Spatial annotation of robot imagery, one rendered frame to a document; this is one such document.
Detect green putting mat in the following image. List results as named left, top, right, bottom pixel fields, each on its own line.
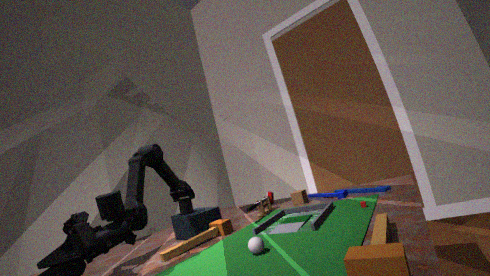
left=153, top=194, right=379, bottom=276

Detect white golf ball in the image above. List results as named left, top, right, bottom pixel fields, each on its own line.
left=248, top=237, right=264, bottom=254

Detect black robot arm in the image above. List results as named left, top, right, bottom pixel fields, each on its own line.
left=63, top=144, right=196, bottom=246

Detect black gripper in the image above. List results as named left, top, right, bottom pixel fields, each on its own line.
left=37, top=222, right=115, bottom=276

